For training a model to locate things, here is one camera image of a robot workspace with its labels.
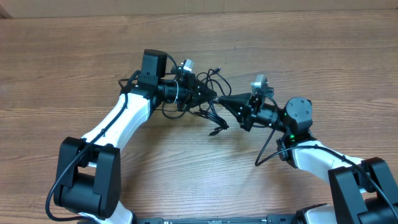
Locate black USB-A cable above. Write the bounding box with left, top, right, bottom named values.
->
left=160, top=99, right=230, bottom=137

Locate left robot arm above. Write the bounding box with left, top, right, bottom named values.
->
left=45, top=49, right=217, bottom=223

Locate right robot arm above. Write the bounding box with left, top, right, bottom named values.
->
left=216, top=93, right=397, bottom=223

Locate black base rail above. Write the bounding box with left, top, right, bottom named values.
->
left=132, top=214, right=304, bottom=224

